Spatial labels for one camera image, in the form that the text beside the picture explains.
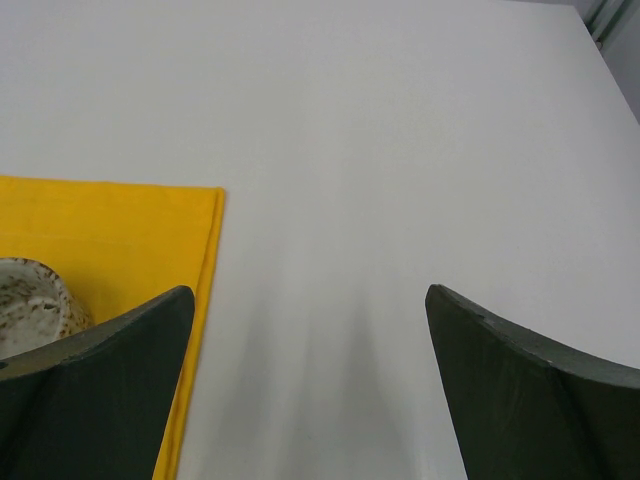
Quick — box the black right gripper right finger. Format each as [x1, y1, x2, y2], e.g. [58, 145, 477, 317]
[425, 285, 639, 479]

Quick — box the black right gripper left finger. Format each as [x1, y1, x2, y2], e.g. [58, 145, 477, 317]
[1, 286, 195, 479]

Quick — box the speckled ceramic cup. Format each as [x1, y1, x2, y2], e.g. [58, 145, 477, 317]
[1, 257, 95, 359]

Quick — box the yellow Pikachu cloth placemat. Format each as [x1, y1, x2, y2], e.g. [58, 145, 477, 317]
[1, 176, 225, 479]

